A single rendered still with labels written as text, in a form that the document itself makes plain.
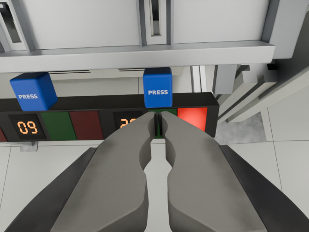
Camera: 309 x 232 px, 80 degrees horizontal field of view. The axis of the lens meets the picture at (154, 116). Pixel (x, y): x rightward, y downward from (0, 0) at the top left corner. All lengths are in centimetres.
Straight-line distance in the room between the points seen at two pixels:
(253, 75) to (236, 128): 67
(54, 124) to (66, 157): 74
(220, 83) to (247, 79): 5
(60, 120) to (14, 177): 88
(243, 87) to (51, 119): 22
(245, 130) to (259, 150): 11
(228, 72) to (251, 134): 74
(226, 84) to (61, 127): 18
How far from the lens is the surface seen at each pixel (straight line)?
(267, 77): 26
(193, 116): 19
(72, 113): 21
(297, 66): 24
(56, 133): 23
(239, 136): 91
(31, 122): 23
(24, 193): 105
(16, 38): 20
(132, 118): 19
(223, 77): 21
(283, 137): 101
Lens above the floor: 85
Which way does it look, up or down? 75 degrees down
